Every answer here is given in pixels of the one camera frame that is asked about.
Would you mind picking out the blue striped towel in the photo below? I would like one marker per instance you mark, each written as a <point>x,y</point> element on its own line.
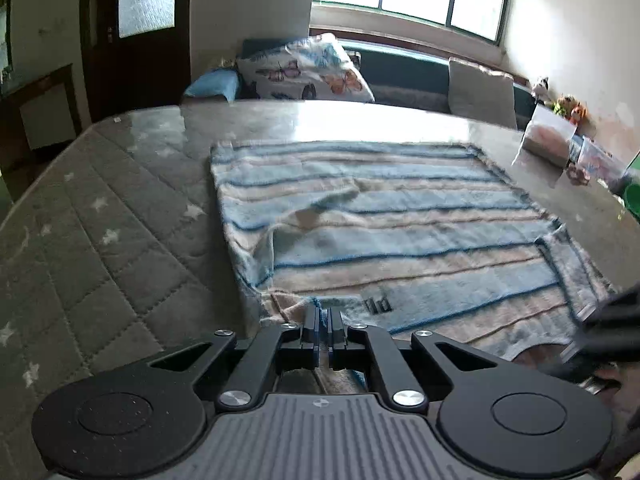
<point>400,240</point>

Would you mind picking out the grey pillow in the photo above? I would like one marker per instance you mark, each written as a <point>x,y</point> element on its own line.
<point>480,92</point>

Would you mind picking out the orange plush toy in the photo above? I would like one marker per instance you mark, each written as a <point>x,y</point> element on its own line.
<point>579,111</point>

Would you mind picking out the green bowl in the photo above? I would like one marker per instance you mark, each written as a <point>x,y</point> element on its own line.
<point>634,185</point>

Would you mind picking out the white tissue pack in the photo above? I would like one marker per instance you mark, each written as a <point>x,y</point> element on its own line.
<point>545,140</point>

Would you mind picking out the dark wooden shelf cabinet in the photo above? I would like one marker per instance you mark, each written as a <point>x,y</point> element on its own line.
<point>5,35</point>

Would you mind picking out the grey quilted star table cover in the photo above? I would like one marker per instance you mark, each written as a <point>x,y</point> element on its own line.
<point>100,210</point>

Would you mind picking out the light blue cushion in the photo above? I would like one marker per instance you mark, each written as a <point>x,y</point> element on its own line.
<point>212,85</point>

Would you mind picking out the butterfly print pillow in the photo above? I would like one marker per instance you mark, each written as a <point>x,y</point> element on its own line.
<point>300,70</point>

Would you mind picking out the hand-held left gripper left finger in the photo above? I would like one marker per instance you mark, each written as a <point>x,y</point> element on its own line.
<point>312,332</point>

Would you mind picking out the clear plastic storage box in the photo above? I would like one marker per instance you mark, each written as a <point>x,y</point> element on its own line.
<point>600,160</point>

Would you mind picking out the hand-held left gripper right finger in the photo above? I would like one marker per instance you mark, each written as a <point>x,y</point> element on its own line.
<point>335,332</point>

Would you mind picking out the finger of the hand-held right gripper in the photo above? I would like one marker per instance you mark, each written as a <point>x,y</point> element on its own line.
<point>615,327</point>

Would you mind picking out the brown plush toy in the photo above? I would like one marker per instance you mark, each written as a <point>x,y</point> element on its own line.
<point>562,106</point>

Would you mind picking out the dark wooden door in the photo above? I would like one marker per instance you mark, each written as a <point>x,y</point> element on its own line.
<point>135,70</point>

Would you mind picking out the dark wooden sideboard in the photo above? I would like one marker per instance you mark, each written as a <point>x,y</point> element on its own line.
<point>30,110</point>

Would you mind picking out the small pink toy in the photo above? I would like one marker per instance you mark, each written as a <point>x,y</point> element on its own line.
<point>577,175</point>

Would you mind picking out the dark blue sofa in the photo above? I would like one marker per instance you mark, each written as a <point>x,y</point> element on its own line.
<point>400,70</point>

